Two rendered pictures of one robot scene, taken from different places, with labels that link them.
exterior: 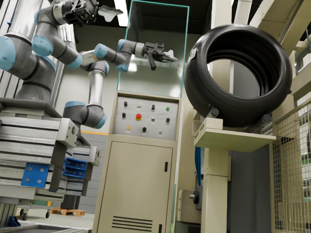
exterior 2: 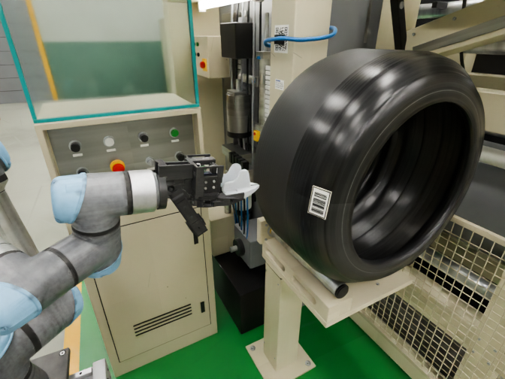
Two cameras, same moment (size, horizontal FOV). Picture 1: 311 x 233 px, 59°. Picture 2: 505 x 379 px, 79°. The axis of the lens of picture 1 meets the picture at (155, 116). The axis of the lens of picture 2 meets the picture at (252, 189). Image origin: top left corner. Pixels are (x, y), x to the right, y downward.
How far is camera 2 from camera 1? 149 cm
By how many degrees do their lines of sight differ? 53
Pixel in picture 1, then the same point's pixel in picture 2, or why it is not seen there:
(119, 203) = (136, 309)
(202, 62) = (340, 225)
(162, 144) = not seen: hidden behind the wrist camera
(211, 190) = (285, 293)
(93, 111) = (46, 319)
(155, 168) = (179, 247)
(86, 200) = not seen: outside the picture
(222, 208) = (297, 304)
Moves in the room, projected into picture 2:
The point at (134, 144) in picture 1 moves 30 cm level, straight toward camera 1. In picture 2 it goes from (131, 226) to (151, 269)
